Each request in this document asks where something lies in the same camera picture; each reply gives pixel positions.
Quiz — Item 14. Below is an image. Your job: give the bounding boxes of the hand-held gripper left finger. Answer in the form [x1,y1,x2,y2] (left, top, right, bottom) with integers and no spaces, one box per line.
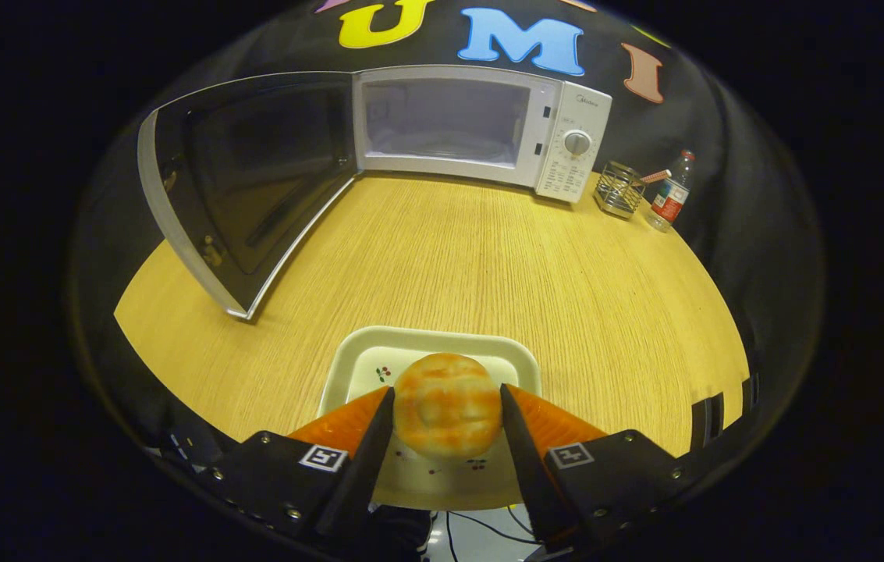
[204,386,396,539]

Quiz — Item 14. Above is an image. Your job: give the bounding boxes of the round golden bread bun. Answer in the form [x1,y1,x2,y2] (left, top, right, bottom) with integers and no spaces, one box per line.
[393,353,503,460]

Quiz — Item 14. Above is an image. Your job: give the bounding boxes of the white microwave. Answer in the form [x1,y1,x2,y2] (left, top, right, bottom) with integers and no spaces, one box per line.
[137,64,614,321]

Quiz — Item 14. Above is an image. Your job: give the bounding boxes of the cream rectangular plate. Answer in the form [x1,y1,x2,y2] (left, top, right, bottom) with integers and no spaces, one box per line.
[317,325,542,512]

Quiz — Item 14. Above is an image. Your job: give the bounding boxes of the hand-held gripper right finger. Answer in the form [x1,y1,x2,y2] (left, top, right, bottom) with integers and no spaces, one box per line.
[499,382,712,547]

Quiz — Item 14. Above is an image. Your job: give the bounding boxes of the clear bottle with red label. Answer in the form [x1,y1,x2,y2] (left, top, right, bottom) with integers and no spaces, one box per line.
[647,150,696,233]

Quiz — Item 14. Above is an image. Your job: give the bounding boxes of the metal wire basket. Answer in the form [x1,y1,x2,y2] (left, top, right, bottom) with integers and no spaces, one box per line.
[595,161,647,219]

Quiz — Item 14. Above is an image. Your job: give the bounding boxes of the thin black cable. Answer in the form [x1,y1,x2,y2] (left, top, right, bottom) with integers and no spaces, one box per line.
[446,507,540,562]

